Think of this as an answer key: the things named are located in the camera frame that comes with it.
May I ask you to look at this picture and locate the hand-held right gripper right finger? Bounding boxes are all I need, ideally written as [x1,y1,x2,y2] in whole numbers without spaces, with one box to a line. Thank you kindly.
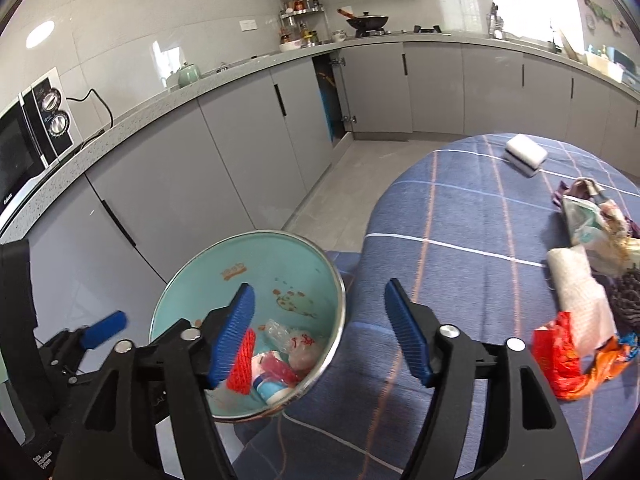
[384,278,583,480]

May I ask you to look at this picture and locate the white sponge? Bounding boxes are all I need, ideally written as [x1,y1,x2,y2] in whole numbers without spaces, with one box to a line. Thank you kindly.
[504,134,548,180]

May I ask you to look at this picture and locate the orange blue wrapper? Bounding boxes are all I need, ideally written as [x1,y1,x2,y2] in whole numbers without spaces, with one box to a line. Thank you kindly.
[580,332,640,386]

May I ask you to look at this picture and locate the black white microwave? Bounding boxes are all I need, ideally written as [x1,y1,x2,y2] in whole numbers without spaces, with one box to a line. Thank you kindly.
[0,67,83,233]

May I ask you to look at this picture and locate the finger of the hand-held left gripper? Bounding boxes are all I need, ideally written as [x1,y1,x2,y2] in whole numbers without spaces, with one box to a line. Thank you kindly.
[50,311,126,361]

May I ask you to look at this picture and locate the metal spice rack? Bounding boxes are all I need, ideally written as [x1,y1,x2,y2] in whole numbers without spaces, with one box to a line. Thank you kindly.
[277,0,331,51]

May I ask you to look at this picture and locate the white blue red packet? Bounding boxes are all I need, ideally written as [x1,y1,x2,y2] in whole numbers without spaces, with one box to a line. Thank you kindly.
[250,352,301,406]

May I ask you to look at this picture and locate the green teapot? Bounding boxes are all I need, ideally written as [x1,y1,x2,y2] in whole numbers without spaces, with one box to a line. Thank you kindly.
[177,61,202,88]

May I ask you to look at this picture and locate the black wok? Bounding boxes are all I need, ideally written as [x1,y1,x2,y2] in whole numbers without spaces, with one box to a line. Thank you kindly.
[337,8,390,31]

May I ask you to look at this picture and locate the blue storage box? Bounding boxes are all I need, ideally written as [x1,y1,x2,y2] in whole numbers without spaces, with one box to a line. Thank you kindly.
[607,47,640,81]

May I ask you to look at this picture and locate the red foil wrapper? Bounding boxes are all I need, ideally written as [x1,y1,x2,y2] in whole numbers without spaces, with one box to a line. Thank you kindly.
[532,311,588,401]

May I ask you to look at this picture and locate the black gas stove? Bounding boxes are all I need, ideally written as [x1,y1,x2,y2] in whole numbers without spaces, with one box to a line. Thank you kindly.
[355,25,443,38]

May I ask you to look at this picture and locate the metal dish rack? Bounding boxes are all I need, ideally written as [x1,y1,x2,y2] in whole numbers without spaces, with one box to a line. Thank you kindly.
[487,2,506,38]

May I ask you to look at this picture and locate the dark patterned wrapper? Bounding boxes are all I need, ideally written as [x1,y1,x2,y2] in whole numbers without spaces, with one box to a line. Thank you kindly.
[607,265,640,336]

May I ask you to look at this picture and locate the black power cable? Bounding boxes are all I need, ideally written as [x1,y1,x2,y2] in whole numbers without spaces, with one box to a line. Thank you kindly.
[65,88,115,161]

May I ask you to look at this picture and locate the white bubble wrap sheet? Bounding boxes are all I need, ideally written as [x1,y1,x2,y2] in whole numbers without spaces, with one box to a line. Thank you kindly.
[545,245,618,356]

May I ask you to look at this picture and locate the leaning cutting board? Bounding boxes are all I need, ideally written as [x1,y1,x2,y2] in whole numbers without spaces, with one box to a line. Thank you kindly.
[560,30,583,58]

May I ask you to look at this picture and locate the clear plastic wrapper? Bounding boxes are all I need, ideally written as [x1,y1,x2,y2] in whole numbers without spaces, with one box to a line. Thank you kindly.
[262,319,318,376]

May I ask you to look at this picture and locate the wall hooks with cloths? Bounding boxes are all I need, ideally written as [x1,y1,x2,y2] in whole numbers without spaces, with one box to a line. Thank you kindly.
[582,0,631,36]

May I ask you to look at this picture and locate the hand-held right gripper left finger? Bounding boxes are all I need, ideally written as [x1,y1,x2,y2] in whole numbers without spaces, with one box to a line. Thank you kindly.
[55,282,257,480]

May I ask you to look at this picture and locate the teal metal bowl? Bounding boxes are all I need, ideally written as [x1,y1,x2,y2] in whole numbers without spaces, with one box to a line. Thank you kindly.
[149,230,347,425]

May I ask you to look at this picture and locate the cream floral wrapper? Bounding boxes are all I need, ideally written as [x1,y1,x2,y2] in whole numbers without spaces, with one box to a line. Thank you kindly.
[590,200,637,271]

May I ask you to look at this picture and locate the white green wrapper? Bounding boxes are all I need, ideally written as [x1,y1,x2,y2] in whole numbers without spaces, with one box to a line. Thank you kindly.
[562,195,608,248]

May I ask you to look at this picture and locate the white plastic tray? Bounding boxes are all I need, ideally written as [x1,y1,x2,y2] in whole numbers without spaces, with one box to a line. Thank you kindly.
[585,52,626,83]

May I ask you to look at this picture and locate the purple foil wrapper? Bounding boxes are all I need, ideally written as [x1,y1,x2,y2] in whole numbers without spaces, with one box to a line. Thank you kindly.
[551,177,640,241]

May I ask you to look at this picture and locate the blue plaid tablecloth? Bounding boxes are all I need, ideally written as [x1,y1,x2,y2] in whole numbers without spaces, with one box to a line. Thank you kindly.
[235,132,640,480]

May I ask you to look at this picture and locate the red foam net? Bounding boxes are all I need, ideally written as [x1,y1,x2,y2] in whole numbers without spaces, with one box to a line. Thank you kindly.
[227,329,257,395]

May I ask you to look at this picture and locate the grey kitchen cabinets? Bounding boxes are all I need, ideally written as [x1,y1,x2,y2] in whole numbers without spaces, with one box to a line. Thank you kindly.
[0,30,640,341]

